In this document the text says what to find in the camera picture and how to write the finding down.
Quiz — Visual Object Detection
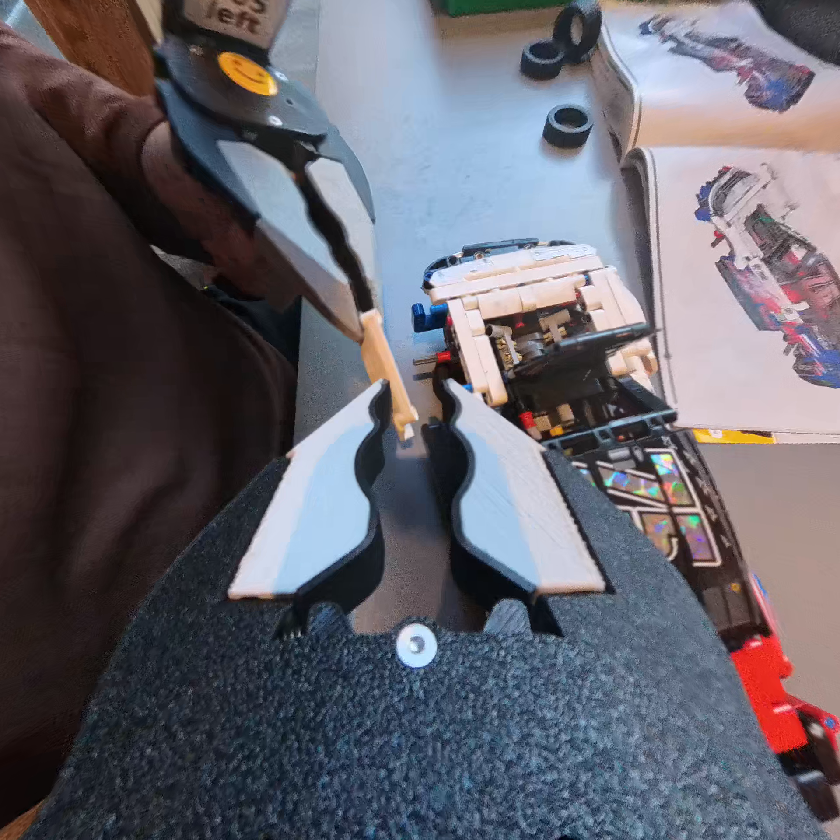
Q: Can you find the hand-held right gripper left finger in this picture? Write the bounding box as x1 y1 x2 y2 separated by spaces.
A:
227 381 392 613

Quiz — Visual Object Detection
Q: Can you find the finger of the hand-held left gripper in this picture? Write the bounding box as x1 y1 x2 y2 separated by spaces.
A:
217 140 368 343
304 157 380 311

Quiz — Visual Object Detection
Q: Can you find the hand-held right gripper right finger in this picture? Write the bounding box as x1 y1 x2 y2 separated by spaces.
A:
441 379 607 608

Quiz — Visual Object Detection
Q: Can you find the white curved brick piece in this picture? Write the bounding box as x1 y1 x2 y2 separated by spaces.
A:
360 308 419 442

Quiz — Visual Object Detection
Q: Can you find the toy brick race car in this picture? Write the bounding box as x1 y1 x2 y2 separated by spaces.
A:
412 238 840 821

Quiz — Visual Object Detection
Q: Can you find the person's left forearm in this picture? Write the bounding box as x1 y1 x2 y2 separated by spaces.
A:
0 23 217 263

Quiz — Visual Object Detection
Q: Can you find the grey desk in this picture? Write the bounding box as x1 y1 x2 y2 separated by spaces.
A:
272 0 840 710

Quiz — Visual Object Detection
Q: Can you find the black rubber tyre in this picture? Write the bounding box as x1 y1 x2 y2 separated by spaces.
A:
520 41 567 81
542 105 595 149
553 0 603 65

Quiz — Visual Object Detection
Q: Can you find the green box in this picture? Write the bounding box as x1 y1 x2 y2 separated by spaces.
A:
430 0 559 17

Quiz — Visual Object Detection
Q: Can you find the open instruction booklet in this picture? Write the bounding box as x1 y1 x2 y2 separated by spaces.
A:
591 0 840 446

